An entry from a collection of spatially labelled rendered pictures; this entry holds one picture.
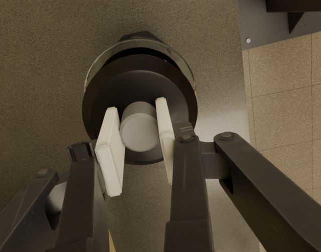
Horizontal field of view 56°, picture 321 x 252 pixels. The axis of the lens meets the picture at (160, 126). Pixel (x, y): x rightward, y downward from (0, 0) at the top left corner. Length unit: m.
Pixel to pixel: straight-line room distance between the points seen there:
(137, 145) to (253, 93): 1.40
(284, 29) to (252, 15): 0.17
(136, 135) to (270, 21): 1.38
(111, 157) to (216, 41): 0.39
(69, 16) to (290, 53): 1.26
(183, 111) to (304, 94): 1.49
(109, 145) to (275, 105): 1.52
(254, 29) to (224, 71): 1.00
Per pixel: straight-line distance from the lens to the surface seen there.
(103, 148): 0.15
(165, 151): 0.15
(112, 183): 0.16
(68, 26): 0.52
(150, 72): 0.22
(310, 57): 1.67
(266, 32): 1.54
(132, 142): 0.20
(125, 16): 0.51
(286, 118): 1.70
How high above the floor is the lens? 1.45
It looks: 70 degrees down
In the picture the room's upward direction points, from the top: 170 degrees clockwise
